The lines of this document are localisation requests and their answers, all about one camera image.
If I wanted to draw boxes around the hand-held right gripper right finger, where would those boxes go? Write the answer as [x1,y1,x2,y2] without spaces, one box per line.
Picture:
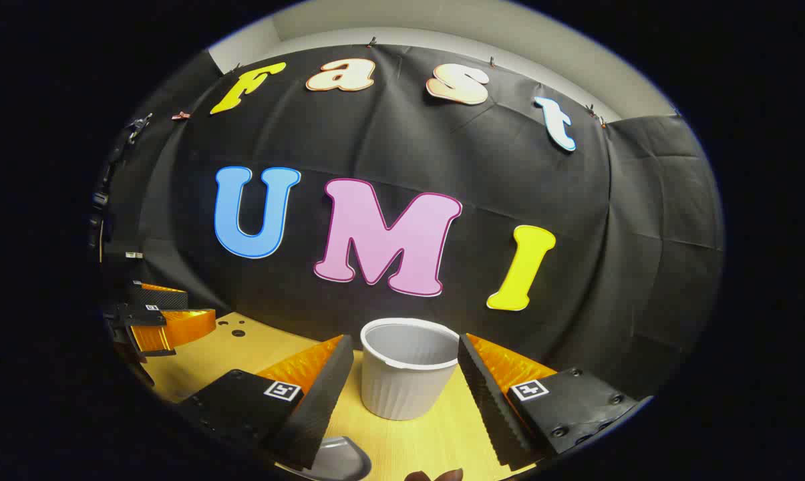
[457,333,641,468]

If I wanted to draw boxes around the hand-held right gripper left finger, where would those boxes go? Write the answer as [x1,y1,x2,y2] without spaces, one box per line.
[178,334,356,470]

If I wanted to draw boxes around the grey dustpan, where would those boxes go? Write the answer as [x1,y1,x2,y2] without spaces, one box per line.
[309,436,373,481]

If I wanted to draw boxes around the white ribbed garbage bin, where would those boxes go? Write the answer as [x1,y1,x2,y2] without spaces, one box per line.
[360,318,461,422]

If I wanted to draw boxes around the wooden desktop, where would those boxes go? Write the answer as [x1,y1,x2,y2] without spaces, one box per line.
[138,311,556,481]

